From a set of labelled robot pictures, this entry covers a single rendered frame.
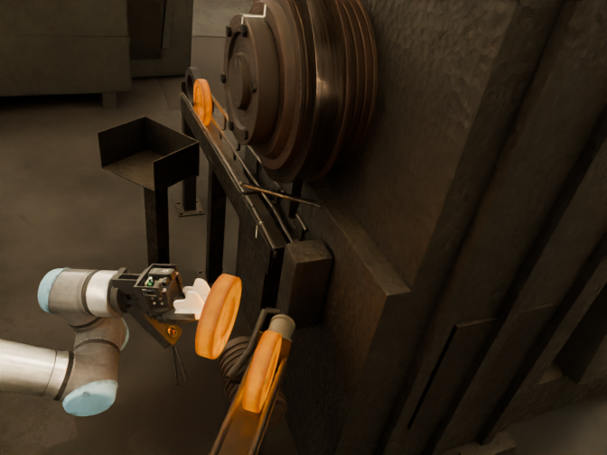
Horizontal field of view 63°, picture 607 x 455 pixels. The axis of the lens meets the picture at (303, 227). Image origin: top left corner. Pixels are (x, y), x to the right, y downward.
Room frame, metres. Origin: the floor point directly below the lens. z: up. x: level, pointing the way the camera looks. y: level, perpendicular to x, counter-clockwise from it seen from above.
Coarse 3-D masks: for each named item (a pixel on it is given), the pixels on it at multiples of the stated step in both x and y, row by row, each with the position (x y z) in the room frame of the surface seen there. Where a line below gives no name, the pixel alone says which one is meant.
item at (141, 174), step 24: (144, 120) 1.61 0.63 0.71; (120, 144) 1.51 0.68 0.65; (144, 144) 1.60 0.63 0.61; (168, 144) 1.56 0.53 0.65; (192, 144) 1.46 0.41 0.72; (120, 168) 1.44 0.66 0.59; (144, 168) 1.46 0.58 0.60; (168, 168) 1.37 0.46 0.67; (192, 168) 1.46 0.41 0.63; (144, 192) 1.44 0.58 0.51; (168, 240) 1.46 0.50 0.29; (168, 264) 1.46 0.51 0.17
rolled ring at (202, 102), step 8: (200, 80) 1.91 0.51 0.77; (200, 88) 1.89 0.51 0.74; (208, 88) 1.88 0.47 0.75; (200, 96) 1.97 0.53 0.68; (208, 96) 1.86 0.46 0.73; (200, 104) 1.96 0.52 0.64; (208, 104) 1.84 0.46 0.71; (200, 112) 1.94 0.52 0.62; (208, 112) 1.84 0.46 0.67; (208, 120) 1.85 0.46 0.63
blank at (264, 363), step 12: (264, 336) 0.64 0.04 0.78; (276, 336) 0.65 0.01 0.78; (264, 348) 0.61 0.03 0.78; (276, 348) 0.65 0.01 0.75; (252, 360) 0.59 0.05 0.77; (264, 360) 0.59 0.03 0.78; (276, 360) 0.67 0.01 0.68; (252, 372) 0.57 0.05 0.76; (264, 372) 0.57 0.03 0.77; (252, 384) 0.56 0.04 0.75; (264, 384) 0.56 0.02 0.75; (252, 396) 0.55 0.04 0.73; (264, 396) 0.59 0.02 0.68; (252, 408) 0.55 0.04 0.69
